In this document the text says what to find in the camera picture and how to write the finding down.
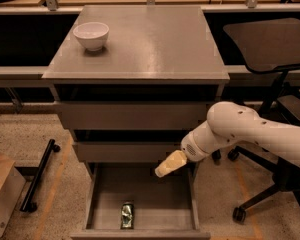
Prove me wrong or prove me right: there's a middle grey drawer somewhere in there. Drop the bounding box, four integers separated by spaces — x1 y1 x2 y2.
73 142 179 163

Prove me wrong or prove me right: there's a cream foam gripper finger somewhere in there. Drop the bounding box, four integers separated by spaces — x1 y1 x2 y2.
155 150 187 178

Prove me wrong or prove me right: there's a cardboard box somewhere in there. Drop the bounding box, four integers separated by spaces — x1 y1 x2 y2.
0 152 25 237

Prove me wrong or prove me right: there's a bottom open grey drawer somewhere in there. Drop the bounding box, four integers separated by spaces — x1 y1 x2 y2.
71 163 211 240

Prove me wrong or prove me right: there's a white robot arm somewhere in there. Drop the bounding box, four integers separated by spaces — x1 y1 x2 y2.
155 102 300 177

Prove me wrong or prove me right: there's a top grey drawer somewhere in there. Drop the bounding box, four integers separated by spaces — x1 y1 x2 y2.
54 101 212 130

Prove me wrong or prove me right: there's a white ceramic bowl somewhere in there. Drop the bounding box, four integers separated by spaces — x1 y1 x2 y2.
73 22 109 51

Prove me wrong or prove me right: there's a grey drawer cabinet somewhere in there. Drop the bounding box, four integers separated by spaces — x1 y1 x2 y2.
43 5 229 240

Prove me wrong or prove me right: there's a black office chair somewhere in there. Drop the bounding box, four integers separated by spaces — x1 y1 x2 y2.
223 18 300 222

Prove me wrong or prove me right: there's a black wheeled leg bar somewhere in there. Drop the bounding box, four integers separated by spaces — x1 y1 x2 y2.
17 139 61 213

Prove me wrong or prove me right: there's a green crushed can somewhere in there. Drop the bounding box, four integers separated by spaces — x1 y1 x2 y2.
121 202 134 229

